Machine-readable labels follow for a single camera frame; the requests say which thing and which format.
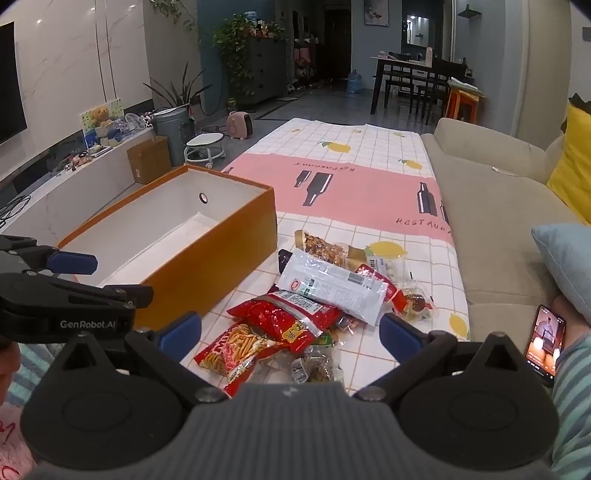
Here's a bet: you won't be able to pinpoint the brown cardboard box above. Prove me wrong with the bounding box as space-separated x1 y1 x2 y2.
126 136 172 185

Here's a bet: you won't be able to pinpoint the clear white-ball snack packet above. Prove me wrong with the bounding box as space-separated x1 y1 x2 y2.
365 256 411 289

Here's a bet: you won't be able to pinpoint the grey trash bin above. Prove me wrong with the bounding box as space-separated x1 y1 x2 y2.
152 107 194 167

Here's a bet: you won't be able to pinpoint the pink printed cloth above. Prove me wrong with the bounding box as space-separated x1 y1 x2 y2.
0 406 37 480

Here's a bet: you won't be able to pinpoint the shoe rack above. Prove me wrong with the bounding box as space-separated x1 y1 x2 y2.
291 39 319 88

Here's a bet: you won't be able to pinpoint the person's striped leg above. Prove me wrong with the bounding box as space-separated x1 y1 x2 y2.
549 293 591 480
11 344 63 398

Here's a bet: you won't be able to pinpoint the dark dining table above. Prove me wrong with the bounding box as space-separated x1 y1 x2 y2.
370 54 462 116

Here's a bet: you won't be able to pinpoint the black television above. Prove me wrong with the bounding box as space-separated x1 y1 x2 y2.
0 21 27 146

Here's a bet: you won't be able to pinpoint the grey drawer cabinet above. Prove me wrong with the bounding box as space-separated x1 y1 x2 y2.
245 36 288 104

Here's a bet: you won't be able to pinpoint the pile of small trinkets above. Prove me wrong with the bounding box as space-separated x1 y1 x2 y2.
60 150 93 171

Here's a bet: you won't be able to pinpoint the white rolling stool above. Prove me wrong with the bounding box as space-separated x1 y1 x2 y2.
184 131 227 169

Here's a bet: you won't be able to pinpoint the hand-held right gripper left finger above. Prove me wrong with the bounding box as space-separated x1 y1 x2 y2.
44 311 232 407

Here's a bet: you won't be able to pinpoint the yellow cushion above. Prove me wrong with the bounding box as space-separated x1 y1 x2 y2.
547 104 591 227

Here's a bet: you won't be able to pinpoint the row of small ornaments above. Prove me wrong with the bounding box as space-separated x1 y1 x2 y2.
245 11 287 40

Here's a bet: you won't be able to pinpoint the person's left hand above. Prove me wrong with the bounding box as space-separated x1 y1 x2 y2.
0 344 20 407

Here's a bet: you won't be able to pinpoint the person's striped right leg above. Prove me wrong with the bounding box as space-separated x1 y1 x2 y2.
549 293 591 480

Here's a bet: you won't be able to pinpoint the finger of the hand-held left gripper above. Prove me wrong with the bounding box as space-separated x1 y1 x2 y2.
0 272 154 309
0 235 99 276

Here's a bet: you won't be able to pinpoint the pink checked printed tablecloth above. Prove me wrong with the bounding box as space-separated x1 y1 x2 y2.
178 117 472 398

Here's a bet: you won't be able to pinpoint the stack of papers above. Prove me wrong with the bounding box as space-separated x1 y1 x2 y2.
448 76 485 97

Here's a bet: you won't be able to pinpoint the teddy bear picture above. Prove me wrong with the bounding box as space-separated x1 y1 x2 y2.
81 99 124 148

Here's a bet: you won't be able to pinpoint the orange stool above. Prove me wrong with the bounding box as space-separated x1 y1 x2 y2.
445 85 481 123

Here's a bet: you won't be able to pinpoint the hanging vine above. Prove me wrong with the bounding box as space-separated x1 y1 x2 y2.
150 0 199 33

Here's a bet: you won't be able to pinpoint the white snack packet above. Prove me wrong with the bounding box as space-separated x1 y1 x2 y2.
277 249 389 326

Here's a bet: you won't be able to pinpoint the blue white storage basket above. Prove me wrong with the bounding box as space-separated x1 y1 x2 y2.
95 124 125 148

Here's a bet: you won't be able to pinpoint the orange cardboard storage box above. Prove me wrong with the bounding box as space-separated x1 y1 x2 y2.
56 164 278 330

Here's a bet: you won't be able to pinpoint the long-leaf potted plant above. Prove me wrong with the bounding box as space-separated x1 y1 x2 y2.
143 62 213 121

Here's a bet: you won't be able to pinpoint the red label dried meat packet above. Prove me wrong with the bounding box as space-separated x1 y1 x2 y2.
353 263 407 315

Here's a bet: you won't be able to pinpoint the white marble television console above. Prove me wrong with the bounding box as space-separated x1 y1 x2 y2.
0 124 155 236

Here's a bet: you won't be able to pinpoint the red silver-topped snack packet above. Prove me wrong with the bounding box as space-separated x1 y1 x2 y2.
226 293 345 354

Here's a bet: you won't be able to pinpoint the light blue cushion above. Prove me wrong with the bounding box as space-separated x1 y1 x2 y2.
531 224 591 324

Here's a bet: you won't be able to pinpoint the beige sofa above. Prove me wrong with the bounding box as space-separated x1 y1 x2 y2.
420 117 591 342

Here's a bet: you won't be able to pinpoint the black cables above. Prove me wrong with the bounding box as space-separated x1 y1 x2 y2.
0 194 32 229

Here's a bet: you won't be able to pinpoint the small red clear packet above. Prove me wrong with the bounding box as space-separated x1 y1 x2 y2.
397 288 437 321

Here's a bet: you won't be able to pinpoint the pink heater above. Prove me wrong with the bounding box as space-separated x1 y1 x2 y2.
226 111 256 139

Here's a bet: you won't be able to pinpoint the leafy climbing potted plant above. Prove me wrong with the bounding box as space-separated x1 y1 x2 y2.
212 14 259 112

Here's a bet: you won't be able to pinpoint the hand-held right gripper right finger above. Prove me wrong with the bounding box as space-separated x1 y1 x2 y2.
353 314 539 402

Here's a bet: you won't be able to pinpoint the dark door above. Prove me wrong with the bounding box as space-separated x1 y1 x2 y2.
323 7 354 81

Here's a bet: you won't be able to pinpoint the clear mixed nut packet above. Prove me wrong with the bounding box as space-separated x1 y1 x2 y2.
294 229 370 268

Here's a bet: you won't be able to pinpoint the small clear nut packet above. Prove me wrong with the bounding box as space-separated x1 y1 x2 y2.
288 345 345 385

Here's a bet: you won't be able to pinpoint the smartphone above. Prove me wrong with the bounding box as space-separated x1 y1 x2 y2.
525 305 568 388

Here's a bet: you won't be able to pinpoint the person's striped left leg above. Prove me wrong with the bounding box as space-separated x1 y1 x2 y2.
11 344 63 398

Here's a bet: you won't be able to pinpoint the red noodle-stick snack packet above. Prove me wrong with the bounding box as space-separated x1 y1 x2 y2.
193 323 289 398

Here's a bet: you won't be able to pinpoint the dark dining chair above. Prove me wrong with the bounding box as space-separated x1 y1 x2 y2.
409 58 455 125

